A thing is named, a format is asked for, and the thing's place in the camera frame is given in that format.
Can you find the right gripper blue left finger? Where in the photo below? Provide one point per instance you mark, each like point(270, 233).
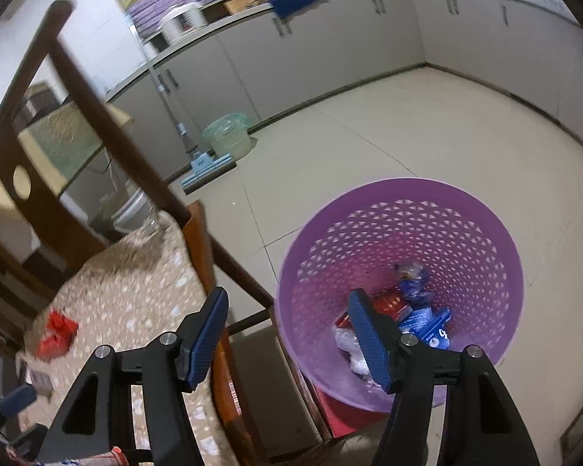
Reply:
point(200, 333)

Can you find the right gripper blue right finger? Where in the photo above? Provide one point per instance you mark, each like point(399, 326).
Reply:
point(378, 336)

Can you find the floral blue tissue pack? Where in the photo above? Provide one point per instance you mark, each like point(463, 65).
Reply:
point(429, 326)

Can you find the small white cardboard box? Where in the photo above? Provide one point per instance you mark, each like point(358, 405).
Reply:
point(40, 381)

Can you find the blue Vinda plastic wrapper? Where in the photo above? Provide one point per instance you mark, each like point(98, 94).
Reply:
point(412, 282)

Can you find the purple mesh trash basket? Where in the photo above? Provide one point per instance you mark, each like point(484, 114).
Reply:
point(357, 240)

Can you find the grey kitchen cabinets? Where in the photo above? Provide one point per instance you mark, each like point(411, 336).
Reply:
point(265, 66)

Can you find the clear crumpled plastic bag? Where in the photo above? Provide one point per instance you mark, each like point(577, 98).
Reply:
point(347, 342)

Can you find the red snack bag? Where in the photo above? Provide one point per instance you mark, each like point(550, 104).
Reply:
point(390, 304)

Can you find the red rectangular carton box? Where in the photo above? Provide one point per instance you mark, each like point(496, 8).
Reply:
point(52, 346)

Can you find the crumpled red wrapper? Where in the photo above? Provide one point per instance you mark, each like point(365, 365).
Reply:
point(59, 324)

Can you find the white plastic bucket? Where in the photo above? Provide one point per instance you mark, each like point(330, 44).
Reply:
point(132, 214)

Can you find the blue flat mop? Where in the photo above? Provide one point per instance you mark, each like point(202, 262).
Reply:
point(205, 164)

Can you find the green translucent bucket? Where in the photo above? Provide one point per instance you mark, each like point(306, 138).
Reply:
point(229, 136)

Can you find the dark wooden chair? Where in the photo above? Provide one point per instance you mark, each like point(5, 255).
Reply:
point(125, 407)

